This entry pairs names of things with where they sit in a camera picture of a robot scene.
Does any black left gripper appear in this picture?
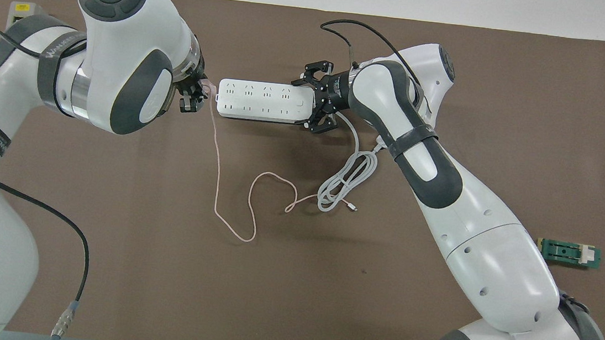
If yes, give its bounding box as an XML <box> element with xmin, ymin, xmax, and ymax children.
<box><xmin>174</xmin><ymin>66</ymin><xmax>212</xmax><ymax>116</ymax></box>

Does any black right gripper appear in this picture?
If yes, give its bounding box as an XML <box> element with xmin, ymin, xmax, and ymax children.
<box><xmin>287</xmin><ymin>57</ymin><xmax>355</xmax><ymax>138</ymax></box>

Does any pink charger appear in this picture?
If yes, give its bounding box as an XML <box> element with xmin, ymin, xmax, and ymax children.
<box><xmin>198</xmin><ymin>78</ymin><xmax>218</xmax><ymax>102</ymax></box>

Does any white power strip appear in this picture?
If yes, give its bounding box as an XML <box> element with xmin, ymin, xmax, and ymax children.
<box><xmin>214</xmin><ymin>77</ymin><xmax>317</xmax><ymax>127</ymax></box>

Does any pink charging cable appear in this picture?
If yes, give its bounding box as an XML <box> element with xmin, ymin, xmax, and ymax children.
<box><xmin>195</xmin><ymin>92</ymin><xmax>368</xmax><ymax>253</ymax></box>

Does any brown paper table mat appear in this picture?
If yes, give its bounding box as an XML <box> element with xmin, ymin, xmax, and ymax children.
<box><xmin>0</xmin><ymin>0</ymin><xmax>605</xmax><ymax>340</ymax></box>

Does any white power cord with plug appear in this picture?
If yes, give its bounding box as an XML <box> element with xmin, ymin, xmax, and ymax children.
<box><xmin>315</xmin><ymin>110</ymin><xmax>392</xmax><ymax>218</ymax></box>

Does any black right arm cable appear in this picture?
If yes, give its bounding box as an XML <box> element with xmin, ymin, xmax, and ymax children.
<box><xmin>315</xmin><ymin>17</ymin><xmax>423</xmax><ymax>88</ymax></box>

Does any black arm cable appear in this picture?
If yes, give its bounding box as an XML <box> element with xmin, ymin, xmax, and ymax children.
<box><xmin>315</xmin><ymin>17</ymin><xmax>423</xmax><ymax>88</ymax></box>
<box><xmin>0</xmin><ymin>24</ymin><xmax>112</xmax><ymax>340</ymax></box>

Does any grey push button switch box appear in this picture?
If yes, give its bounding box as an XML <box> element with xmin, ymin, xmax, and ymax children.
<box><xmin>7</xmin><ymin>0</ymin><xmax>48</xmax><ymax>29</ymax></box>

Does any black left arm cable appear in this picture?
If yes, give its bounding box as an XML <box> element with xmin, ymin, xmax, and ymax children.
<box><xmin>0</xmin><ymin>24</ymin><xmax>112</xmax><ymax>340</ymax></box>

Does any green knife switch yellow base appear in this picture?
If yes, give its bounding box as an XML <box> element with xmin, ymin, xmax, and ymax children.
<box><xmin>535</xmin><ymin>237</ymin><xmax>603</xmax><ymax>271</ymax></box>

